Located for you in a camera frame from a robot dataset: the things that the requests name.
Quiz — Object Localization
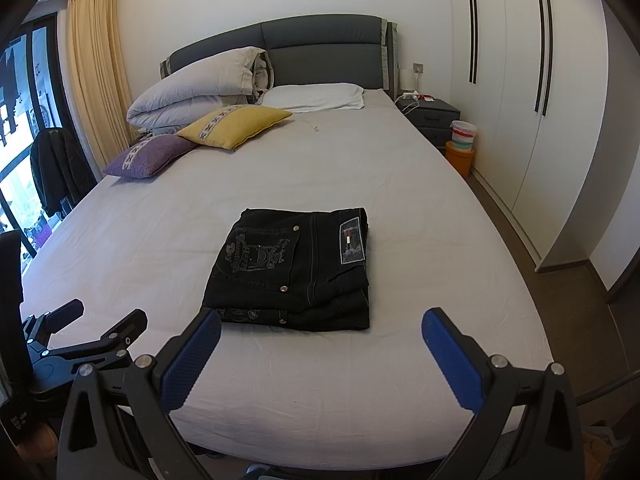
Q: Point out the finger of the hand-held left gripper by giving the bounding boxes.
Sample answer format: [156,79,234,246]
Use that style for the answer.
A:
[46,308,149,370]
[21,298,85,347]

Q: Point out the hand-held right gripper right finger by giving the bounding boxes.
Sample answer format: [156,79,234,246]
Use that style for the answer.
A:
[421,306,586,480]

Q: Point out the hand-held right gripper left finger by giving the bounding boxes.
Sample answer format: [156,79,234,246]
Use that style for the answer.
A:
[56,307,223,480]

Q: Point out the black denim pants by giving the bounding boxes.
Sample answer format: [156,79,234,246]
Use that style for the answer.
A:
[201,207,372,332]

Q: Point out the dark jacket on chair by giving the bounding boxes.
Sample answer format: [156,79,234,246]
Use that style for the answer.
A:
[30,128,99,217]

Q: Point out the purple cushion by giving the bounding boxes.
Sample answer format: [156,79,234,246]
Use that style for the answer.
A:
[103,134,198,180]

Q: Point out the glass balcony door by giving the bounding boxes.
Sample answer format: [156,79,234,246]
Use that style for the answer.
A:
[0,14,72,261]

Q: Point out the orange and white buckets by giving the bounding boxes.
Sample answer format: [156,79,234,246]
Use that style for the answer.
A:
[444,141,474,179]

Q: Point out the bed with white sheet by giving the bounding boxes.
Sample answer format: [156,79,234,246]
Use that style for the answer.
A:
[20,85,556,461]

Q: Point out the yellow cushion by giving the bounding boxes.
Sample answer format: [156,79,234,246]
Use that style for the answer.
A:
[176,105,293,151]

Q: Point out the beige curtain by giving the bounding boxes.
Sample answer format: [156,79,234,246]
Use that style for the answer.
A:
[66,0,135,173]

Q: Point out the dark grey nightstand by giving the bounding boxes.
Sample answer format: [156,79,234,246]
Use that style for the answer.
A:
[395,95,462,148]

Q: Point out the folded white duvet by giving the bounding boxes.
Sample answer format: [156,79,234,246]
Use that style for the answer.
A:
[126,46,276,133]

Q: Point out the white pillow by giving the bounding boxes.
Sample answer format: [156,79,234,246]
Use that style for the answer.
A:
[257,83,365,113]

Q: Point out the grey padded headboard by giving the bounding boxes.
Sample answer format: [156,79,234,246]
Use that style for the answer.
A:
[160,14,400,98]

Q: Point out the grey cable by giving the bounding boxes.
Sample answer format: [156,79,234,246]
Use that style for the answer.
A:
[574,369,640,407]

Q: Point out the white wardrobe with black handles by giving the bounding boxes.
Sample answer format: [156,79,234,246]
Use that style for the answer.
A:
[446,0,618,275]

